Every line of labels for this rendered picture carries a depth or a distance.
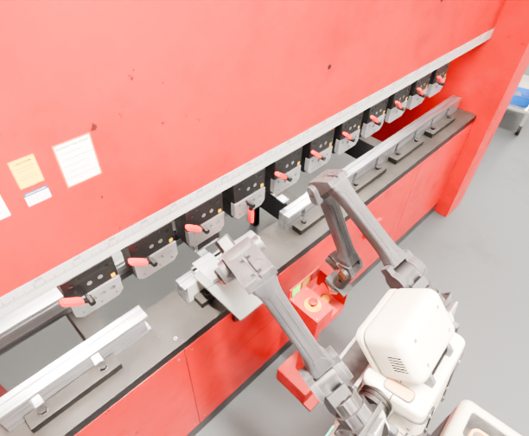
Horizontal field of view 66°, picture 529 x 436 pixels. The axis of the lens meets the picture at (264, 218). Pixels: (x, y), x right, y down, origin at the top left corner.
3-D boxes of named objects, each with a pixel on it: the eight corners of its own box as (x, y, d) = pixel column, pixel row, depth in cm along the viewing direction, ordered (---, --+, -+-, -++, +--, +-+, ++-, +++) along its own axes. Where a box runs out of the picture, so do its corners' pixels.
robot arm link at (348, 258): (314, 189, 126) (338, 170, 130) (302, 185, 131) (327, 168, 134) (349, 285, 149) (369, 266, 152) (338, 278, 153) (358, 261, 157)
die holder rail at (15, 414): (9, 432, 122) (-4, 420, 115) (2, 417, 125) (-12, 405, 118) (151, 330, 148) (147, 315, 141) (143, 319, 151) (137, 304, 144)
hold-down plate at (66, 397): (34, 433, 122) (30, 430, 120) (27, 419, 124) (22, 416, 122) (123, 368, 137) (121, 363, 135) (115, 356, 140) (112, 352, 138)
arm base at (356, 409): (360, 445, 92) (385, 404, 98) (339, 417, 91) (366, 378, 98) (335, 439, 99) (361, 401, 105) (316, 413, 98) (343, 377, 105)
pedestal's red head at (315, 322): (314, 338, 171) (319, 314, 159) (286, 314, 179) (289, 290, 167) (342, 310, 182) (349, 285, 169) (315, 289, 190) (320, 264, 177)
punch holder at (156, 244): (139, 282, 126) (128, 246, 115) (124, 266, 131) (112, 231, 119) (178, 257, 134) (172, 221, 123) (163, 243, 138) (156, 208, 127)
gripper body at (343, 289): (334, 271, 169) (340, 263, 163) (352, 289, 166) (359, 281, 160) (323, 279, 165) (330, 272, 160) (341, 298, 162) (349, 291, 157)
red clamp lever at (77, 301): (64, 303, 103) (97, 300, 111) (56, 293, 105) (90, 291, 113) (61, 309, 103) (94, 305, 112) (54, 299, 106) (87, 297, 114)
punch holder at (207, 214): (190, 249, 137) (185, 214, 125) (175, 235, 141) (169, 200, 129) (225, 227, 145) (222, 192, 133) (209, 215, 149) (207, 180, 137)
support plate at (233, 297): (240, 321, 138) (240, 320, 138) (193, 277, 151) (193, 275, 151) (277, 291, 148) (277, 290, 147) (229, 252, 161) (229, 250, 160)
